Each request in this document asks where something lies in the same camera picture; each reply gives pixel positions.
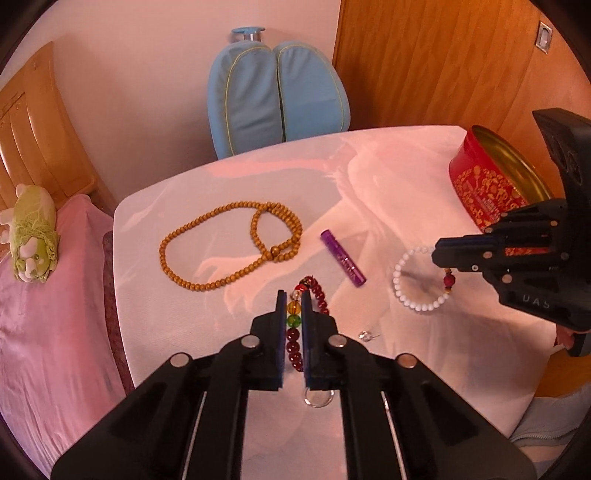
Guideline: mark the wooden wardrobe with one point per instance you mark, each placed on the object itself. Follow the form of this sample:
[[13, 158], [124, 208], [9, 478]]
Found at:
[[415, 60]]

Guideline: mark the green cabbage plush toy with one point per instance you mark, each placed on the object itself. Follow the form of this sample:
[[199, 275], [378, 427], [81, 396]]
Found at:
[[32, 226]]

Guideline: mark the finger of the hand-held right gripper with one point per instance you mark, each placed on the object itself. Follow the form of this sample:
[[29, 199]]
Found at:
[[461, 261], [471, 241]]

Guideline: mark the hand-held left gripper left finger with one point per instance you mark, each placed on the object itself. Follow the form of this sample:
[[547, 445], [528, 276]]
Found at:
[[280, 350]]

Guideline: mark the red and gold round tin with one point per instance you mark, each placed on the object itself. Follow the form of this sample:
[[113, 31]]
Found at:
[[475, 170]]

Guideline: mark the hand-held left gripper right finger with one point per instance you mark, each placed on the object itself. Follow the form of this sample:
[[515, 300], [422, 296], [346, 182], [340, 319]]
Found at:
[[307, 350]]

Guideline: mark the pink blanket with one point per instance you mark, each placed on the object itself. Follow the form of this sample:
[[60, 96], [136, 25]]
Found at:
[[55, 346]]

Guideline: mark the blue padded chair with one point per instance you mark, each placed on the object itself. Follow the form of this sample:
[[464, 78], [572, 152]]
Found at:
[[244, 101]]

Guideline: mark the wooden bed headboard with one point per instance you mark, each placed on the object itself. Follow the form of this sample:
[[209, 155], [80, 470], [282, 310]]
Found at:
[[37, 115]]

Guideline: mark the purple tube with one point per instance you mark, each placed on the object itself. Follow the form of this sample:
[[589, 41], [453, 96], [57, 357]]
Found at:
[[344, 258]]

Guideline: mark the grey clothing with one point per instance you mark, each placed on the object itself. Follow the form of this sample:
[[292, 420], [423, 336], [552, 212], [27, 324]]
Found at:
[[545, 422]]

